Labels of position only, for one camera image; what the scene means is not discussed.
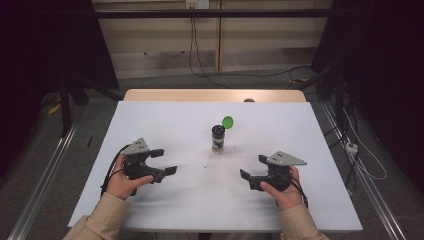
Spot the wooden table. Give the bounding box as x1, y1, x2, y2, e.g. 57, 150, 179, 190
123, 88, 307, 103

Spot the white cable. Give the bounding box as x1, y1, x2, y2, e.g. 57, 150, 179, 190
342, 108, 388, 182

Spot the yellow floor tape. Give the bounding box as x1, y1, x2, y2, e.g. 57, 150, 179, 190
47, 103, 63, 116

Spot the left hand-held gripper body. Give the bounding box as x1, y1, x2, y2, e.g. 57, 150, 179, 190
119, 137, 167, 197

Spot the black hanging wall cable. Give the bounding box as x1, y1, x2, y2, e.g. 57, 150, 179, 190
188, 8, 232, 90

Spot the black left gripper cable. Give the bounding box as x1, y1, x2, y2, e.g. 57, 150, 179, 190
100, 143, 132, 198

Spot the white table board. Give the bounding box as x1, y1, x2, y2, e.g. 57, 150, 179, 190
68, 100, 363, 233

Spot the black cable bundle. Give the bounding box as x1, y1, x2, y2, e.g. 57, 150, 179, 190
324, 99, 360, 188

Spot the aluminium floor rail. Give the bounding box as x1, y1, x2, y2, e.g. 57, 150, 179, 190
6, 118, 83, 240
319, 100, 408, 240

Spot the black horizontal bar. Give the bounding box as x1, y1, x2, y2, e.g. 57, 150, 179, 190
94, 9, 334, 20

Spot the person's left hand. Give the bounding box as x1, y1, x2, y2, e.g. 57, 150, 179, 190
105, 156, 155, 201

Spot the green bottle lid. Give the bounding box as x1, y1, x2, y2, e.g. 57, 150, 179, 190
221, 115, 235, 130

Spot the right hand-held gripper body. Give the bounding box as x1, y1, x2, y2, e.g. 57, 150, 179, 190
249, 150, 308, 193

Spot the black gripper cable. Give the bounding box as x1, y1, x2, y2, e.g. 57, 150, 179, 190
286, 175, 310, 210
100, 143, 132, 198

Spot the white wall socket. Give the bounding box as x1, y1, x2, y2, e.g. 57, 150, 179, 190
185, 0, 210, 10

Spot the person's right hand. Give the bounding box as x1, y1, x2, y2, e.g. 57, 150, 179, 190
259, 165, 304, 212

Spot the white power strip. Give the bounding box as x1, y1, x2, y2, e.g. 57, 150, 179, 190
345, 141, 359, 156

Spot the black curtain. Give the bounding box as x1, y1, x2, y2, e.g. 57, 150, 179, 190
0, 0, 120, 174
311, 0, 424, 193

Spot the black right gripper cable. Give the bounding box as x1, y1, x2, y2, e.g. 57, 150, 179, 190
286, 175, 310, 210

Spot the clear seasoning bottle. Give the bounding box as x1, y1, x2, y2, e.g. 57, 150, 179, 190
211, 124, 227, 155

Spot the black metal stand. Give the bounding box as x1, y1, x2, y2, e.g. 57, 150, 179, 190
293, 64, 348, 134
57, 74, 125, 138

